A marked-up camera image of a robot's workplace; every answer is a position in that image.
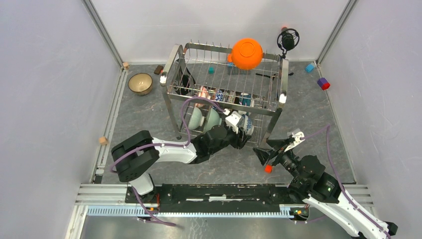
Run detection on purple and red block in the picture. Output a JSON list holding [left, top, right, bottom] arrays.
[[317, 77, 330, 91]]

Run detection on celadon green bowl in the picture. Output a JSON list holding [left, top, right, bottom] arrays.
[[203, 109, 222, 133]]

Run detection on teal white cup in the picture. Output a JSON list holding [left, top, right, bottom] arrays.
[[239, 93, 254, 107]]

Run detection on dark patterned bowl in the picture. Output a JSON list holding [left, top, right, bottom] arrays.
[[224, 91, 236, 116]]

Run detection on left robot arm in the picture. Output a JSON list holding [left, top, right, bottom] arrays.
[[110, 125, 251, 203]]

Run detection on pink patterned bowl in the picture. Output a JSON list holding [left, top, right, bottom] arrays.
[[194, 87, 211, 108]]

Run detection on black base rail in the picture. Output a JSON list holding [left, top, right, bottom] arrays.
[[141, 184, 304, 213]]

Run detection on orange plastic bowl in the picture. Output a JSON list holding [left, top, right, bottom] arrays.
[[227, 38, 263, 70]]

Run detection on blue white floral bowl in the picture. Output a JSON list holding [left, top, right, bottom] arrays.
[[238, 115, 254, 136]]

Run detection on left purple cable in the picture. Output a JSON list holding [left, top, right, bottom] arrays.
[[108, 96, 230, 227]]

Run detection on steel two-tier dish rack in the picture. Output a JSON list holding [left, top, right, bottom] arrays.
[[160, 42, 289, 146]]

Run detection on orange cube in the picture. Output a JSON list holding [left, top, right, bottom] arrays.
[[264, 165, 273, 173]]

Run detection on dark brown block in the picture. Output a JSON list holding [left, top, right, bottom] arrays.
[[154, 65, 164, 75]]

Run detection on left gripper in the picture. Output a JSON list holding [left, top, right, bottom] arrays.
[[209, 122, 251, 155]]

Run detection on brown glazed bowl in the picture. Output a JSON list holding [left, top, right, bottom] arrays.
[[128, 73, 153, 96]]

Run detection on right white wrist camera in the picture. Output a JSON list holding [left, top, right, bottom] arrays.
[[285, 128, 305, 151]]

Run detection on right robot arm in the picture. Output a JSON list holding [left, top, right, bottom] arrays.
[[253, 132, 398, 239]]

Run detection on tan wooden cube left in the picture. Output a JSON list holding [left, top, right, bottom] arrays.
[[98, 136, 108, 145]]

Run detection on pale green bowl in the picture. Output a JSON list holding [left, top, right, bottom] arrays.
[[188, 107, 205, 130]]

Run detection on light blue block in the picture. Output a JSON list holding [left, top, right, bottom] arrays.
[[305, 62, 317, 73]]

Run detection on black bowl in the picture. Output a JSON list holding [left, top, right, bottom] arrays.
[[173, 59, 196, 96]]

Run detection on black microphone on tripod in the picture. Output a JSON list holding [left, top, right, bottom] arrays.
[[253, 27, 300, 79]]

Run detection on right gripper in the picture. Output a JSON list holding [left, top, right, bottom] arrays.
[[252, 137, 306, 184]]

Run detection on blue zigzag patterned bowl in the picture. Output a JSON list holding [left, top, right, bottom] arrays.
[[211, 89, 224, 107]]

